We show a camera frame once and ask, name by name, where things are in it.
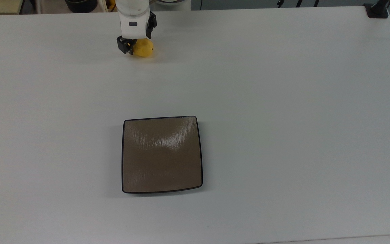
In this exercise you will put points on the yellow lemon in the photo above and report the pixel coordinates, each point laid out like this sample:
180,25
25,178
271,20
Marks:
144,48

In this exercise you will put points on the black pole with base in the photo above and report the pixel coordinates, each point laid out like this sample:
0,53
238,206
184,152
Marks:
377,10

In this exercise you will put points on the black bucket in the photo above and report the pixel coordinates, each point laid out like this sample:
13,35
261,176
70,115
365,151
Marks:
81,5

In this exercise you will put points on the square brown ceramic plate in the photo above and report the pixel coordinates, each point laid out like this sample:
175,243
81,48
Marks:
161,155

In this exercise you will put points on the black tripod legs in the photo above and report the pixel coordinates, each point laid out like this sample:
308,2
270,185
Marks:
298,2

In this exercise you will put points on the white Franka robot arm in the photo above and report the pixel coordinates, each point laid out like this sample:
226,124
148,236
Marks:
133,17

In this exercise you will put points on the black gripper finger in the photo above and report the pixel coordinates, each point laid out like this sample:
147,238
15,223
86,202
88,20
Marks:
124,44
151,22

